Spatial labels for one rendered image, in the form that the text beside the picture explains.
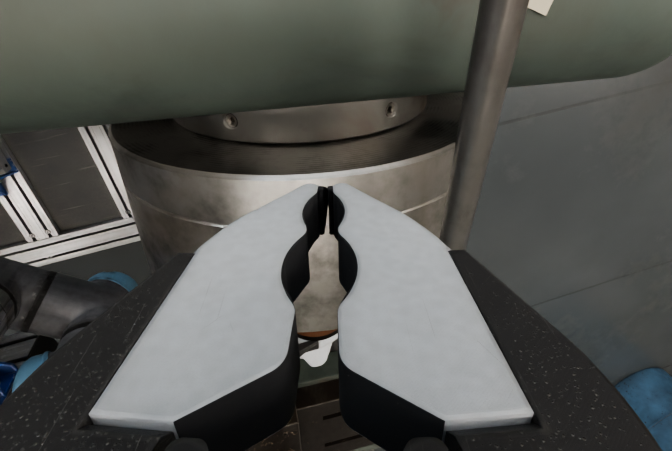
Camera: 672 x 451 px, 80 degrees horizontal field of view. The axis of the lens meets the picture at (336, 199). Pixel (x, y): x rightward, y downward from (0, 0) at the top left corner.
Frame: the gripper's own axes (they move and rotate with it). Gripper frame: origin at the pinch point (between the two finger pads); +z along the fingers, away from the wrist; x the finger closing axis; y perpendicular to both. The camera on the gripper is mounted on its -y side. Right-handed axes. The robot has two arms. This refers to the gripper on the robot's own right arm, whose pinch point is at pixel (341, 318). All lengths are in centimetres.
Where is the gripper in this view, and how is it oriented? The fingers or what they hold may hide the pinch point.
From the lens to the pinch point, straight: 52.3
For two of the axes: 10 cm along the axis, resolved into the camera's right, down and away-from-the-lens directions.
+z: 9.7, -1.2, 2.1
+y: 0.1, 8.7, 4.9
